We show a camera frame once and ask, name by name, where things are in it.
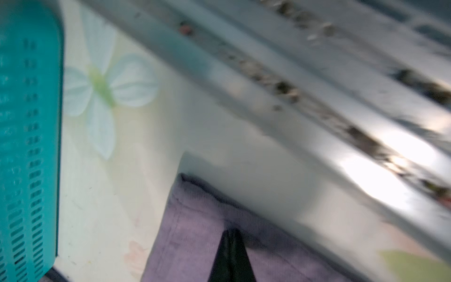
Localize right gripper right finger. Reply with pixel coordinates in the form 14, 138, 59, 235
232, 229, 256, 282

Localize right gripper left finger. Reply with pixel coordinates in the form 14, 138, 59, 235
208, 229, 233, 282

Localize purple trousers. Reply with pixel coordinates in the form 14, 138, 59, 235
142, 173, 357, 282

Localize teal plastic mesh basket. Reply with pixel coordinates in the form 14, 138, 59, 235
1, 1, 63, 282

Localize aluminium side rail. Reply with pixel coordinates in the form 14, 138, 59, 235
88, 1, 451, 262

